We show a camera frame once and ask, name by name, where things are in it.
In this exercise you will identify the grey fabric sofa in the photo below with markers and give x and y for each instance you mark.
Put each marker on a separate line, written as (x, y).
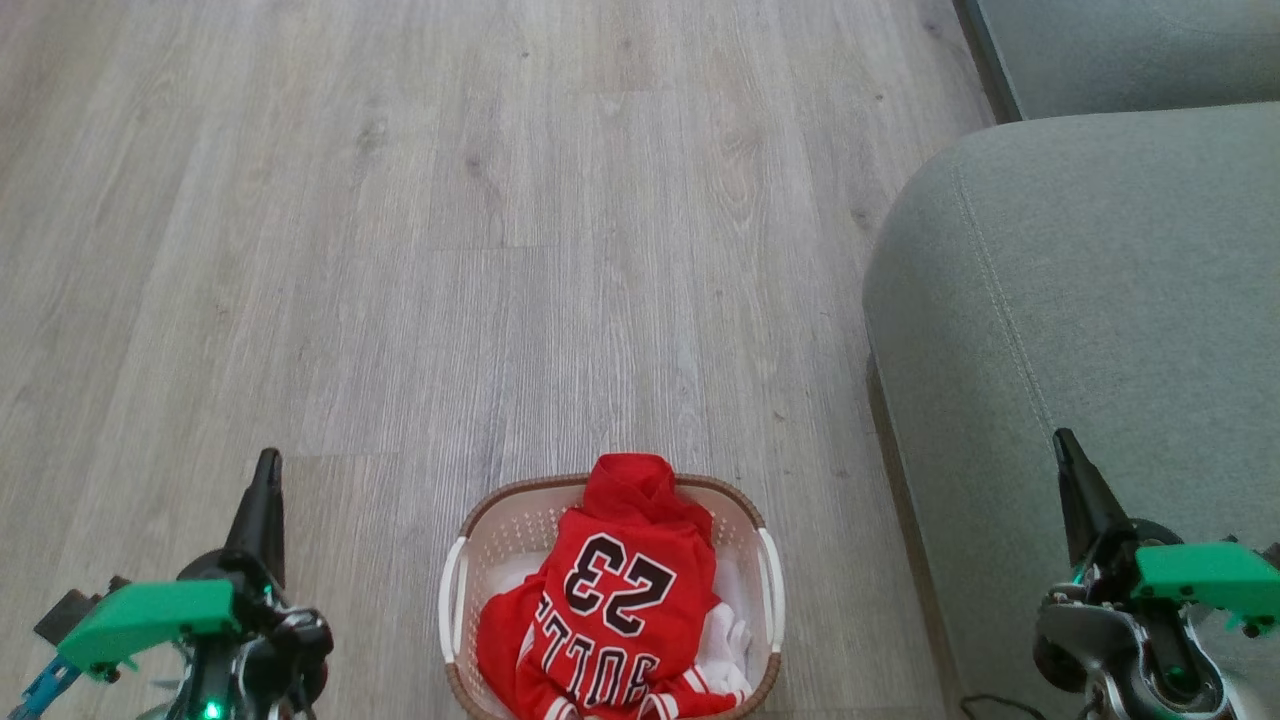
(1100, 300)

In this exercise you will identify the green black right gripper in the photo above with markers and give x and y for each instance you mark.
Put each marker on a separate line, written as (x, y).
(1210, 575)

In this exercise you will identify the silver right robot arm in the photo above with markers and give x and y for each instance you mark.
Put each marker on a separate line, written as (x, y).
(1110, 650)

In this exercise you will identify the red and white shorts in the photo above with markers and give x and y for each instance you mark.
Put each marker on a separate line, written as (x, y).
(728, 640)

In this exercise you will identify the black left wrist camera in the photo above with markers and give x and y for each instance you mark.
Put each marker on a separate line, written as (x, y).
(70, 610)

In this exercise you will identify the white brown-rimmed laundry basket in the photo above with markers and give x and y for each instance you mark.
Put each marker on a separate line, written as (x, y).
(500, 530)

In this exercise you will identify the red number 23 jersey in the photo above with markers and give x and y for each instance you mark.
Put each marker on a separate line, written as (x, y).
(620, 560)

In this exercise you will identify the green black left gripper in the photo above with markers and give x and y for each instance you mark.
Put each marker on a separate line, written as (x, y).
(150, 615)

